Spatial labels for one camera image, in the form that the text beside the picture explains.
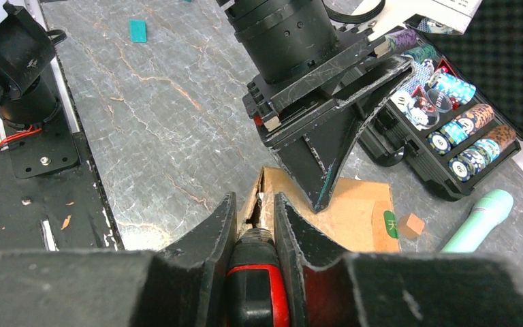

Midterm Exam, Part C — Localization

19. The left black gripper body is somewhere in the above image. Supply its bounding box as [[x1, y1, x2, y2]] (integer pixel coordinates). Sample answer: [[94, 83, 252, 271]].
[[242, 27, 394, 147]]

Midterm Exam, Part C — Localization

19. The red black utility knife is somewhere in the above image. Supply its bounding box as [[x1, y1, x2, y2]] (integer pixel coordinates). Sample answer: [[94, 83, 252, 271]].
[[224, 228, 290, 326]]

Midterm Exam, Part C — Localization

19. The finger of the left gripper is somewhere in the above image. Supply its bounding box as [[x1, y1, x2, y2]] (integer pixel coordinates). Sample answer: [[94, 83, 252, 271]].
[[270, 99, 365, 213], [333, 56, 415, 131]]

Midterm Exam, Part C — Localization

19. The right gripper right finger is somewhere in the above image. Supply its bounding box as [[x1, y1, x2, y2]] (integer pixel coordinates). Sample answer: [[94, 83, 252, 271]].
[[274, 193, 523, 326]]

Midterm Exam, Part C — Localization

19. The black poker chip case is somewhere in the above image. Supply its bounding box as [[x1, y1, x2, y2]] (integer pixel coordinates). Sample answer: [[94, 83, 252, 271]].
[[359, 1, 523, 201]]

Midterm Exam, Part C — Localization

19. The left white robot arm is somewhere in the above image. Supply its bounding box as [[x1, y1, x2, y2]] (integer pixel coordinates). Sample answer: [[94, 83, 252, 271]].
[[221, 1, 414, 213]]

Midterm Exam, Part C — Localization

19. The mint green marker pen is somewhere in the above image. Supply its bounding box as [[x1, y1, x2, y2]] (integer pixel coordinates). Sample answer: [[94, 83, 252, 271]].
[[440, 189, 514, 253]]

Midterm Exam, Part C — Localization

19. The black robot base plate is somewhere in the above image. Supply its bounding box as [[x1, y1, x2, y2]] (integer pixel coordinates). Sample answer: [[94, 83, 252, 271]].
[[0, 67, 123, 252]]

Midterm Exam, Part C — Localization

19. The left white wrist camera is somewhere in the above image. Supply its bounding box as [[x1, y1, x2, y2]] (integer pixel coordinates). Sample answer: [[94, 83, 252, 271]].
[[359, 0, 482, 37]]

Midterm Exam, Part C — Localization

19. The brown cardboard express box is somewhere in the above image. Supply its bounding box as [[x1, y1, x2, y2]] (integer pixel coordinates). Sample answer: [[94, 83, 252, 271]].
[[237, 166, 400, 252]]

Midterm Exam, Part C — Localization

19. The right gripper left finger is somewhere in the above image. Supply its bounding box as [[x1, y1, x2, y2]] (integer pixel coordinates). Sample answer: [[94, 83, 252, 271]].
[[0, 192, 237, 326]]

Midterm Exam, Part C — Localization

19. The small wooden cube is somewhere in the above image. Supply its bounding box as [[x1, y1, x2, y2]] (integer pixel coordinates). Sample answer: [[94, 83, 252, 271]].
[[397, 213, 426, 240]]

